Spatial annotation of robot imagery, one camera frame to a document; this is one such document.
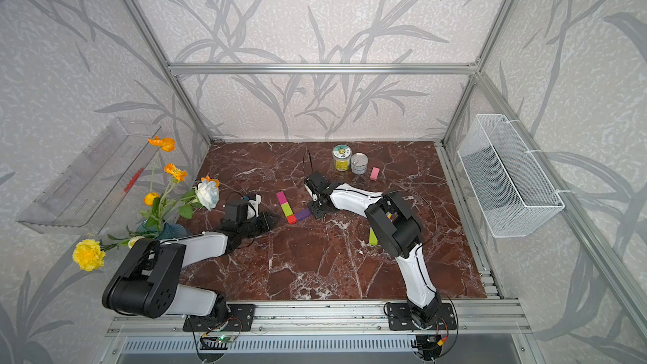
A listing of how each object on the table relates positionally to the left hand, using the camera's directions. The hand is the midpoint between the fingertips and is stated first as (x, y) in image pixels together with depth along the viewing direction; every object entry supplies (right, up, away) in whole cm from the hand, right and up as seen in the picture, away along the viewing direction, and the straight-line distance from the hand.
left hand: (279, 218), depth 91 cm
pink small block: (+37, +16, +17) cm, 44 cm away
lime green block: (+34, -6, -5) cm, 35 cm away
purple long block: (+8, 0, +6) cm, 10 cm away
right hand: (+14, +4, +7) cm, 16 cm away
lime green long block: (+2, +2, +5) cm, 6 cm away
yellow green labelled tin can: (+23, +24, +14) cm, 36 cm away
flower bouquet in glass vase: (-27, +7, -22) cm, 36 cm away
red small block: (+4, -1, +3) cm, 5 cm away
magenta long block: (-1, +6, +8) cm, 10 cm away
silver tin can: (+31, +21, +15) cm, 40 cm away
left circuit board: (-12, -31, -20) cm, 39 cm away
